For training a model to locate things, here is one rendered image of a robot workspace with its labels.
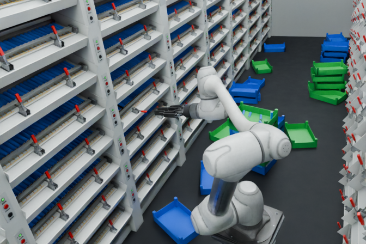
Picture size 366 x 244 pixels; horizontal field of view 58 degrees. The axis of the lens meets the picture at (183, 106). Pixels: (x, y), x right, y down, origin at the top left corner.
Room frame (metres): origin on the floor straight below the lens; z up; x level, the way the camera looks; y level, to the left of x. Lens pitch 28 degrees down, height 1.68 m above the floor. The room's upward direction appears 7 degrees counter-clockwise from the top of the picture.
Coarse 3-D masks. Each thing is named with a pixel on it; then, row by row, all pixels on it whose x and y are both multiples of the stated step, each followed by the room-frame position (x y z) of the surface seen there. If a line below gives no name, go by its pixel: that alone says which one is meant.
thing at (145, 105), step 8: (160, 80) 2.16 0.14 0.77; (168, 80) 2.15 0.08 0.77; (152, 88) 2.07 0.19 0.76; (160, 88) 2.09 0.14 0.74; (168, 88) 2.14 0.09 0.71; (144, 96) 1.96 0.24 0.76; (152, 96) 1.98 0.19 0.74; (160, 96) 2.03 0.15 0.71; (136, 104) 1.87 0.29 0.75; (144, 104) 1.88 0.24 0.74; (152, 104) 1.94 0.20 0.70; (128, 120) 1.70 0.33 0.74; (136, 120) 1.76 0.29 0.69; (128, 128) 1.68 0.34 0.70
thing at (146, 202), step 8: (200, 128) 2.64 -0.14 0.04; (192, 136) 2.50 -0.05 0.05; (168, 168) 2.08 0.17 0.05; (168, 176) 2.04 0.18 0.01; (160, 184) 1.92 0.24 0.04; (152, 192) 1.83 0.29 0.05; (144, 200) 1.76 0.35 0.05; (144, 208) 1.71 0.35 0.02; (128, 224) 1.55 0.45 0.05; (120, 232) 1.50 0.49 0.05; (128, 232) 1.52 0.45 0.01; (120, 240) 1.45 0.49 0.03
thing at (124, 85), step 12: (156, 48) 2.18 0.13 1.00; (132, 60) 2.02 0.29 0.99; (144, 60) 2.04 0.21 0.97; (156, 60) 2.12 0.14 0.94; (120, 72) 1.86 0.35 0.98; (132, 72) 1.90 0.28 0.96; (144, 72) 1.94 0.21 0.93; (156, 72) 2.04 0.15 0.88; (120, 84) 1.76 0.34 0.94; (132, 84) 1.78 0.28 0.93; (120, 96) 1.65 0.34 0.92
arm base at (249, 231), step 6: (264, 216) 1.30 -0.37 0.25; (264, 222) 1.27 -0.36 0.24; (234, 228) 1.27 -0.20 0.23; (240, 228) 1.24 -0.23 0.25; (246, 228) 1.23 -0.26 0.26; (252, 228) 1.22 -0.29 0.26; (258, 228) 1.23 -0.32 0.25; (246, 234) 1.21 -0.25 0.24; (252, 234) 1.20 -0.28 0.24; (252, 240) 1.18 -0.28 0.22
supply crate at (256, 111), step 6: (240, 102) 2.24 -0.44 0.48; (240, 108) 2.24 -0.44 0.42; (246, 108) 2.22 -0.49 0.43; (252, 108) 2.19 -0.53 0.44; (258, 108) 2.16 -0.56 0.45; (246, 114) 2.17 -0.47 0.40; (252, 114) 2.16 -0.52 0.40; (258, 114) 2.15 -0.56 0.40; (264, 114) 2.13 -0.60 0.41; (270, 114) 2.10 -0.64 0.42; (276, 114) 2.04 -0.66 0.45; (252, 120) 2.07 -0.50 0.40; (258, 120) 2.06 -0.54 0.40; (264, 120) 2.05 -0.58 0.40; (270, 120) 1.96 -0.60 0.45
